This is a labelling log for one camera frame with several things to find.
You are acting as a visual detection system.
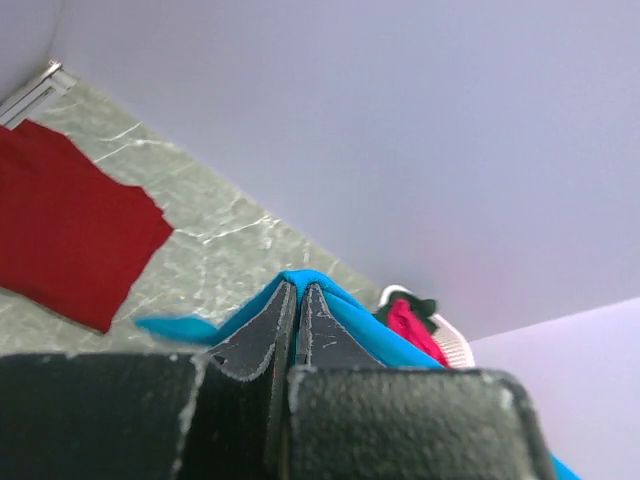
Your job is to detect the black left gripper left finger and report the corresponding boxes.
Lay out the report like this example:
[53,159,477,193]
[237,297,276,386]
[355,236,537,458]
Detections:
[1,281,296,479]

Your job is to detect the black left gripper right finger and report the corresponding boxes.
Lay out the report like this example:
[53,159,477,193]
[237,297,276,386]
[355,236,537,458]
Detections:
[279,286,554,479]

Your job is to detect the blue t shirt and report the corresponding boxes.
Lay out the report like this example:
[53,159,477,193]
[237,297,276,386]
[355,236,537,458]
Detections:
[136,270,573,479]

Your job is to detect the pink t shirt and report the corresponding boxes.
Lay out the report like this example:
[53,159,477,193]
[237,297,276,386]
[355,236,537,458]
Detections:
[387,299,449,367]

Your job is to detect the white perforated laundry basket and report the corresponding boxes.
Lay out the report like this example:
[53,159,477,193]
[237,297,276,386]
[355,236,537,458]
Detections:
[378,285,475,369]

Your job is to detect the dark green t shirt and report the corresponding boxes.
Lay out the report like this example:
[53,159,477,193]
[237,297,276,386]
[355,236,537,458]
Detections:
[373,292,437,334]

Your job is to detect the folded red t shirt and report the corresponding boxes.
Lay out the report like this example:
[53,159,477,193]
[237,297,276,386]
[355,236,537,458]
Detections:
[1,120,173,333]

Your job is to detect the aluminium frame rail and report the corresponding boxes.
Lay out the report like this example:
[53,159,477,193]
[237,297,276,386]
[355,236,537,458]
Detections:
[1,60,77,129]

